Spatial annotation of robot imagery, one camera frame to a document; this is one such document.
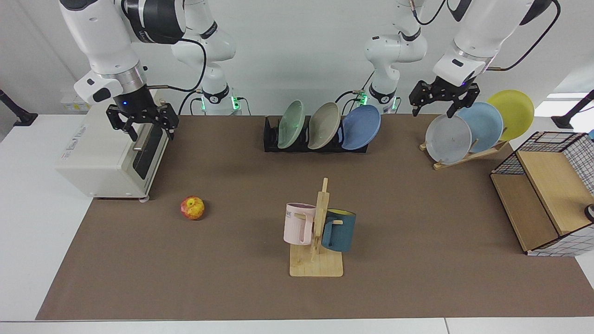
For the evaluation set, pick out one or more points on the red yellow apple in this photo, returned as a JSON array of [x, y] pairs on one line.
[[192, 208]]

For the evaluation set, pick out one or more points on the grey plate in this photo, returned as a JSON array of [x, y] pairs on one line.
[[448, 139]]

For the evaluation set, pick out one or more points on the light blue plate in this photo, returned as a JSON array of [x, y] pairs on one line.
[[487, 125]]

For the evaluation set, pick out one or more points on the wooden plate stand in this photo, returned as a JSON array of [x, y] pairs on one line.
[[464, 157]]

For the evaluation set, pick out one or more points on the yellow plate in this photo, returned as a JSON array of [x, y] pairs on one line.
[[515, 111]]

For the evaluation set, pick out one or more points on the beige plate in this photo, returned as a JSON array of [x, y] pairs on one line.
[[323, 125]]

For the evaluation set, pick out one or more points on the black dish rack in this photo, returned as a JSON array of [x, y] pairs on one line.
[[270, 139]]

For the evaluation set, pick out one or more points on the pale green plate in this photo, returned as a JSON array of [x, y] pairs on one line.
[[291, 124]]

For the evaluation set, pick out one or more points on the pale toaster oven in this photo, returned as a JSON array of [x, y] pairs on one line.
[[97, 162]]

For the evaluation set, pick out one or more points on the white box with yellow label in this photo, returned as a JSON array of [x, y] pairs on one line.
[[74, 106]]

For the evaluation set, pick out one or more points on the dark teal cup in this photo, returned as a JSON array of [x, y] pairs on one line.
[[343, 232]]

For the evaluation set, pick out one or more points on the pink cup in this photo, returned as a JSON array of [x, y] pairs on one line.
[[294, 227]]

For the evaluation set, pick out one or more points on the brown table cloth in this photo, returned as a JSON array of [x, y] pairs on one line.
[[232, 278]]

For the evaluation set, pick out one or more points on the round black rimmed thing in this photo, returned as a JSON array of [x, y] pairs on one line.
[[590, 212]]

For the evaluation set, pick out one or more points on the wooden cup stand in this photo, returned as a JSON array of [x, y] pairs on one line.
[[315, 266]]

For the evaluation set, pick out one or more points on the black camera stand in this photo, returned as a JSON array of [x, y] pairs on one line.
[[568, 118], [21, 116]]

